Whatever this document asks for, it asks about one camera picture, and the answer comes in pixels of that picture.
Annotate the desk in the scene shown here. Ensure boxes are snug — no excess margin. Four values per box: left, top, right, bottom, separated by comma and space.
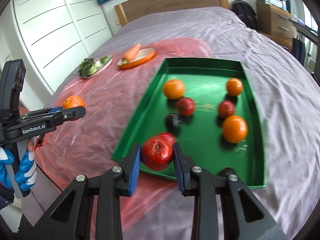
289, 19, 318, 45

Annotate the large orange mandarin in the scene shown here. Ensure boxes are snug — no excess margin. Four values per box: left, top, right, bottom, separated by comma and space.
163, 79, 185, 100

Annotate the white wardrobe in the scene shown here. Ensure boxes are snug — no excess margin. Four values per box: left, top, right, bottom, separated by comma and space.
13, 0, 112, 93

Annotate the wooden drawer cabinet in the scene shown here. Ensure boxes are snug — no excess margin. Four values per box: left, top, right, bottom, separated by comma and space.
256, 2, 296, 52

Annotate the small orange mandarin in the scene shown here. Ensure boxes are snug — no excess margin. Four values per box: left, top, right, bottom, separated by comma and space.
226, 78, 243, 96

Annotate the orange oval dish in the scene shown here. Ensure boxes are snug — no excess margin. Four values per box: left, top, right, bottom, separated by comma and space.
117, 48, 156, 69

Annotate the dark plum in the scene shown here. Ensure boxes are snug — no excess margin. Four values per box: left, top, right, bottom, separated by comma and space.
218, 167, 236, 177
165, 113, 181, 130

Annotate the patterned oval plate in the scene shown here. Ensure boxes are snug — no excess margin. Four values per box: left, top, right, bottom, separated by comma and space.
80, 55, 114, 79

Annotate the wooden headboard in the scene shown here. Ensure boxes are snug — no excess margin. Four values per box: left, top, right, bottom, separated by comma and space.
114, 0, 229, 27

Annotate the green rectangular tray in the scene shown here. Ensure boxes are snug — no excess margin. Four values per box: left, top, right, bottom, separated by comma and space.
111, 57, 266, 189

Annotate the left gloved hand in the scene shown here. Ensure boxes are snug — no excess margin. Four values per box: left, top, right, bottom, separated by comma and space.
1, 139, 37, 191

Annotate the pink plastic sheet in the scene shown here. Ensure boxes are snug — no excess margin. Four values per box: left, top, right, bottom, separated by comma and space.
22, 37, 213, 224

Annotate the black backpack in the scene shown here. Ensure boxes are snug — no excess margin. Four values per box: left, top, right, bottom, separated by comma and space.
232, 0, 258, 30

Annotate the dark blue bag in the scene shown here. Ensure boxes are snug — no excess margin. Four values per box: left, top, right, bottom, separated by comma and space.
291, 34, 306, 66

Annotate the small red apple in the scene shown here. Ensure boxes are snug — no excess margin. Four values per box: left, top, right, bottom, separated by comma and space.
140, 136, 174, 171

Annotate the textured orange mandarin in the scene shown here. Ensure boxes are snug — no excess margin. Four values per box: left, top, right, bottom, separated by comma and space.
62, 95, 86, 121

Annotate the smooth orange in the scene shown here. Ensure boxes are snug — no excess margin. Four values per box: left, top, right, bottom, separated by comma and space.
222, 115, 248, 144

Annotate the orange carrot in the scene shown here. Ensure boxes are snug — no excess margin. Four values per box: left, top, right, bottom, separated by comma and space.
121, 43, 141, 64

